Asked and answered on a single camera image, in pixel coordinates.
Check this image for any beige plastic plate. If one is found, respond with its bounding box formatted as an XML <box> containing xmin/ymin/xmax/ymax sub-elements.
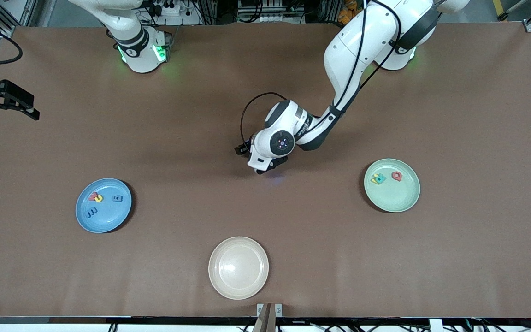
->
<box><xmin>208</xmin><ymin>236</ymin><xmax>270</xmax><ymax>301</ymax></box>

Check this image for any background electronics unit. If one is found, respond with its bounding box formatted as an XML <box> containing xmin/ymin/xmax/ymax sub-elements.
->
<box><xmin>238</xmin><ymin>0</ymin><xmax>307</xmax><ymax>24</ymax></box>

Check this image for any white power strip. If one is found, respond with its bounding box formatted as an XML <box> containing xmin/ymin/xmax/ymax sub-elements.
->
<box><xmin>148</xmin><ymin>0</ymin><xmax>183</xmax><ymax>17</ymax></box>

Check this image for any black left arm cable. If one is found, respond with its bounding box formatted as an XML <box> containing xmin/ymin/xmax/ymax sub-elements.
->
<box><xmin>240</xmin><ymin>0</ymin><xmax>402</xmax><ymax>144</ymax></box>

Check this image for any blue plastic plate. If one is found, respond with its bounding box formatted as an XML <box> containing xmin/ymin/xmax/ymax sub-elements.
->
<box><xmin>75</xmin><ymin>178</ymin><xmax>133</xmax><ymax>234</ymax></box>

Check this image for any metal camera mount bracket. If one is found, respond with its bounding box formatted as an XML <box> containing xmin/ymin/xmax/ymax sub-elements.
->
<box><xmin>253</xmin><ymin>303</ymin><xmax>283</xmax><ymax>332</ymax></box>

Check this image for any light green plastic plate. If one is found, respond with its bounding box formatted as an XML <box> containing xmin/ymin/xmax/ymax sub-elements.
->
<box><xmin>364</xmin><ymin>158</ymin><xmax>421</xmax><ymax>213</ymax></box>

